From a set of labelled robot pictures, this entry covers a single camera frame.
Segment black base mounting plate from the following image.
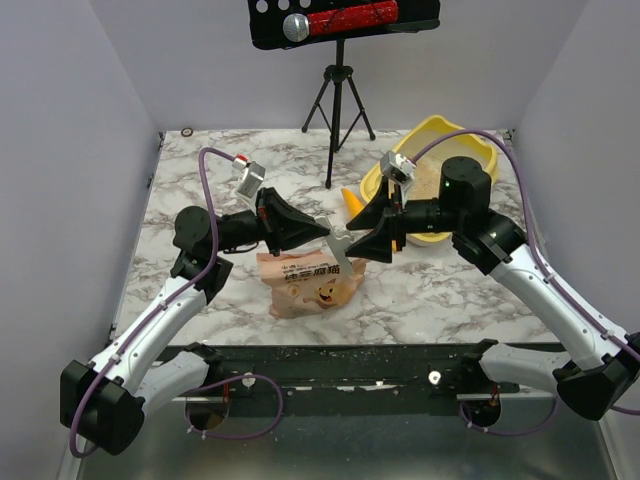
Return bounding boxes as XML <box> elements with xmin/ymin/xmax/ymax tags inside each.
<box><xmin>154</xmin><ymin>340</ymin><xmax>522</xmax><ymax>425</ymax></box>

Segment yellow litter scoop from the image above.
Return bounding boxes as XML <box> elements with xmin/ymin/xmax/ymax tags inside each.
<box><xmin>341</xmin><ymin>188</ymin><xmax>364</xmax><ymax>218</ymax></box>

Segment black tripod stand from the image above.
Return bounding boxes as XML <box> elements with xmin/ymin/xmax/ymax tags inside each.
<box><xmin>301</xmin><ymin>39</ymin><xmax>376</xmax><ymax>189</ymax></box>

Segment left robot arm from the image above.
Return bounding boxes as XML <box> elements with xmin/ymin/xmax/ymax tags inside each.
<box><xmin>60</xmin><ymin>188</ymin><xmax>331</xmax><ymax>458</ymax></box>

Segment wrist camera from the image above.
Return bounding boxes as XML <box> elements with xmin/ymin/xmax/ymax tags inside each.
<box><xmin>233</xmin><ymin>155</ymin><xmax>266</xmax><ymax>205</ymax></box>
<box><xmin>379</xmin><ymin>150</ymin><xmax>416</xmax><ymax>195</ymax></box>

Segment yellow litter box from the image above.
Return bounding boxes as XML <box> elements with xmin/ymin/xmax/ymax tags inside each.
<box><xmin>359</xmin><ymin>114</ymin><xmax>500</xmax><ymax>247</ymax></box>

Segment red handled microphone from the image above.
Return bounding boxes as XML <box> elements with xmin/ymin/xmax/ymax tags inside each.
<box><xmin>282</xmin><ymin>1</ymin><xmax>399</xmax><ymax>43</ymax></box>

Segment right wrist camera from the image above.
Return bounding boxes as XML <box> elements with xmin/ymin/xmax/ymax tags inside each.
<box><xmin>379</xmin><ymin>150</ymin><xmax>416</xmax><ymax>195</ymax></box>

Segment pink cat litter bag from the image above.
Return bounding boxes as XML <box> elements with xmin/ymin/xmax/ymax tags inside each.
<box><xmin>256</xmin><ymin>250</ymin><xmax>367</xmax><ymax>319</ymax></box>

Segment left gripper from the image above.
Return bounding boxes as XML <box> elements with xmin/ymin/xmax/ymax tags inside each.
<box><xmin>212</xmin><ymin>187</ymin><xmax>330</xmax><ymax>257</ymax></box>

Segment white bag sealing clip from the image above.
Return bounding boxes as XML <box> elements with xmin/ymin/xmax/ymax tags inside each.
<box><xmin>315</xmin><ymin>215</ymin><xmax>354</xmax><ymax>275</ymax></box>

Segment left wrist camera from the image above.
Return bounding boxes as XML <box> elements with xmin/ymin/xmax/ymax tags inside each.
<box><xmin>233</xmin><ymin>155</ymin><xmax>266</xmax><ymax>205</ymax></box>

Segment aluminium rail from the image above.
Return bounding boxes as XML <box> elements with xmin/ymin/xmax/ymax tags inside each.
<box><xmin>171</xmin><ymin>391</ymin><xmax>229</xmax><ymax>405</ymax></box>

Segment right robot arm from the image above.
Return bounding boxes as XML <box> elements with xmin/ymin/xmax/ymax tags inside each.
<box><xmin>346</xmin><ymin>151</ymin><xmax>639</xmax><ymax>420</ymax></box>

